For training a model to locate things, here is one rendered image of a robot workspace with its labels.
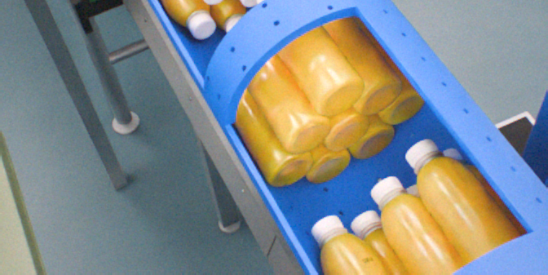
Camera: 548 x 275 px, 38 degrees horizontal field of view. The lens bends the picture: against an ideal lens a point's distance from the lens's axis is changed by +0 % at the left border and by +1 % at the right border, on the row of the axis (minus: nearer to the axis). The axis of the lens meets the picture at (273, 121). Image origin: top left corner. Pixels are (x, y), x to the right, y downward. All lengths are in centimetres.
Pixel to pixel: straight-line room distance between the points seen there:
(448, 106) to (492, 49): 165
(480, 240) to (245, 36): 36
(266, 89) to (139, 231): 126
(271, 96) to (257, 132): 7
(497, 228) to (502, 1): 182
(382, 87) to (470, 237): 22
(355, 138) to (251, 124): 14
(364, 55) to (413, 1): 162
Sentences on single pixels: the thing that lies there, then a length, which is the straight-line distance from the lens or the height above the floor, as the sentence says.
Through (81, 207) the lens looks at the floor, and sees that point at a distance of 231.
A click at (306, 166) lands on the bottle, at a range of 106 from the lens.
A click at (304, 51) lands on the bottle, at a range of 98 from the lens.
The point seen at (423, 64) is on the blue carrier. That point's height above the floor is 121.
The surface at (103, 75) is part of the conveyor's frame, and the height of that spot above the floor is 27.
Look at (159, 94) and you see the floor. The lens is 246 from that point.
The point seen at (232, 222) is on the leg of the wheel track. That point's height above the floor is 5.
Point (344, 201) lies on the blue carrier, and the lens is 112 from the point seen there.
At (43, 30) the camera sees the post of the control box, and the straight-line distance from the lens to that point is 176.
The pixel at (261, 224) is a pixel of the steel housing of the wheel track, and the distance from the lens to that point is 120.
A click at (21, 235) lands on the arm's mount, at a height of 107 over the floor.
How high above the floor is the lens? 195
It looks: 56 degrees down
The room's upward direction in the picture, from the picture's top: 7 degrees counter-clockwise
